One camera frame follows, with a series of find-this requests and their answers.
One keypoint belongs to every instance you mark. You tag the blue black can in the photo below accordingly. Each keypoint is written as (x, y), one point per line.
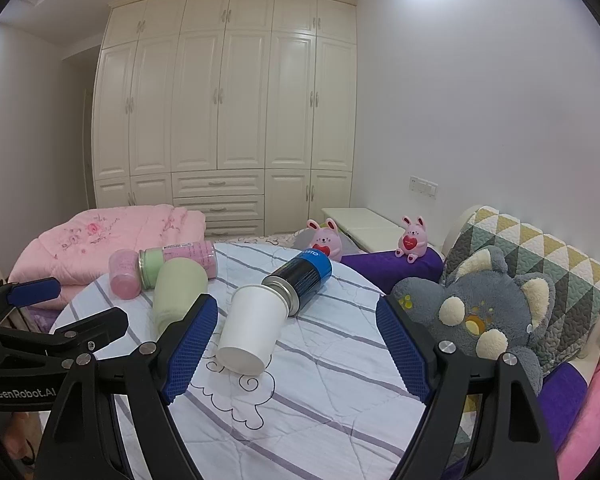
(299, 279)

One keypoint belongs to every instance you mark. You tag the pink bunny toy right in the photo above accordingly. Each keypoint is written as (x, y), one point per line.
(413, 243)

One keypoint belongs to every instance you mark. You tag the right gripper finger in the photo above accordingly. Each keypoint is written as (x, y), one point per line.
(86, 335)
(14, 296)

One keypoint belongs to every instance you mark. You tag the purple sofa cushion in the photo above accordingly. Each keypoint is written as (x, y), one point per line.
(385, 269)

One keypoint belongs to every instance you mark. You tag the grey plush cat toy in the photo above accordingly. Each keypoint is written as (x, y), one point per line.
(485, 311)

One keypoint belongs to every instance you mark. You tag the white paper cup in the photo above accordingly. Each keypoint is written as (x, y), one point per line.
(252, 326)

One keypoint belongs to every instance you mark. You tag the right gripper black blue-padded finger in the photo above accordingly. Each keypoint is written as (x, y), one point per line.
(82, 437)
(510, 439)

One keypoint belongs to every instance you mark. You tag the pink folded quilt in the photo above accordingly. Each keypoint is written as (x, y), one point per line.
(77, 251)

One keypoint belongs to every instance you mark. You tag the pink plastic cap cup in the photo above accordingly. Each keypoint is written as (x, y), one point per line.
(124, 279)

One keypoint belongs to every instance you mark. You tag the white wall socket panel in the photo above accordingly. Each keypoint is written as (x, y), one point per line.
(424, 187)

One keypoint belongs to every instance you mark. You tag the striped white tablecloth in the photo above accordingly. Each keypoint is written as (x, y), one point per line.
(329, 405)

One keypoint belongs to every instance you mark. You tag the pink bunny toy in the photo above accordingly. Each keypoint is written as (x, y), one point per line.
(326, 238)
(413, 243)

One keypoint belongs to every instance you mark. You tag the green ceramic cup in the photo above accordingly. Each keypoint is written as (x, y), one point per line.
(180, 283)

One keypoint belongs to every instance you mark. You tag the pink bunny toy left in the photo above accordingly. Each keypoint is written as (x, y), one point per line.
(326, 238)

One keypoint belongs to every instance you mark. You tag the pink bottle green band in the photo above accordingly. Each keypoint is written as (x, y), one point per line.
(151, 260)

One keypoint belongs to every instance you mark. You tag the cream white wardrobe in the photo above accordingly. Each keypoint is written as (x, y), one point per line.
(241, 109)

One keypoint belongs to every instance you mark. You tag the triangle pattern quilted cushion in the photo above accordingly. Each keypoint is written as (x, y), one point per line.
(574, 328)

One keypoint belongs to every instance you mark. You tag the pink plush pillow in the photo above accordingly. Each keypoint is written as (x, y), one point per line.
(583, 439)

